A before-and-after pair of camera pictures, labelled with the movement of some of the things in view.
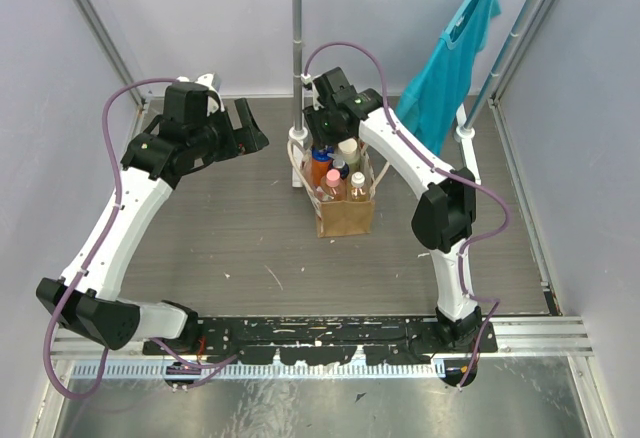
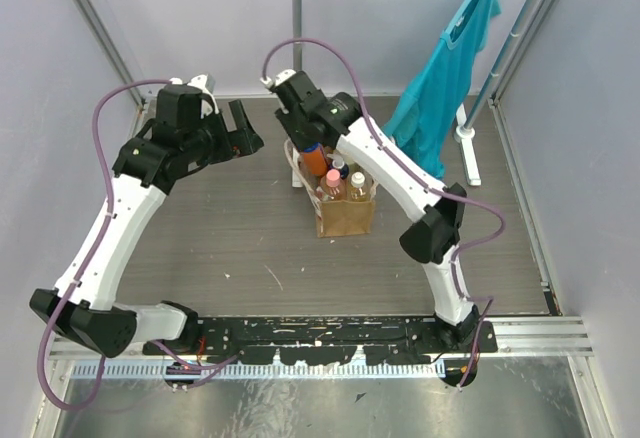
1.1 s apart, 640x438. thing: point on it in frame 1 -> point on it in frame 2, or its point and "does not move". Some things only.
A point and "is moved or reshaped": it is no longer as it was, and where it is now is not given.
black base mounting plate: [329, 340] does not move
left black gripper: [229, 131] does not move
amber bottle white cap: [359, 187] does not move
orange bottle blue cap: [322, 156] is moved or reshaped
